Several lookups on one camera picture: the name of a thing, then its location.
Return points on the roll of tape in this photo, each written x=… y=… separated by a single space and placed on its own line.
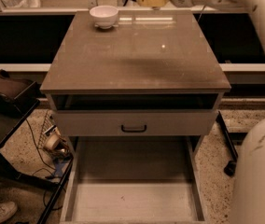
x=52 y=141

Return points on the dark brown bag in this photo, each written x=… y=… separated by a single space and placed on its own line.
x=17 y=96

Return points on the open grey middle drawer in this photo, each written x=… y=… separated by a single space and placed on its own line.
x=136 y=180

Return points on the black drawer handle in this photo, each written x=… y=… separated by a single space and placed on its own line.
x=129 y=129

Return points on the white ceramic bowl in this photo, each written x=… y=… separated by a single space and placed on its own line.
x=104 y=16

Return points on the metal wire basket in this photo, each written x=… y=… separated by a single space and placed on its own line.
x=48 y=127

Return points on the black side table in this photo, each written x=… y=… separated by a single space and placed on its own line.
x=9 y=125

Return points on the white sneaker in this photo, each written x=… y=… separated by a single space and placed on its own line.
x=2 y=210

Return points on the grey drawer cabinet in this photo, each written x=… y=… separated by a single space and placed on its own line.
x=150 y=61

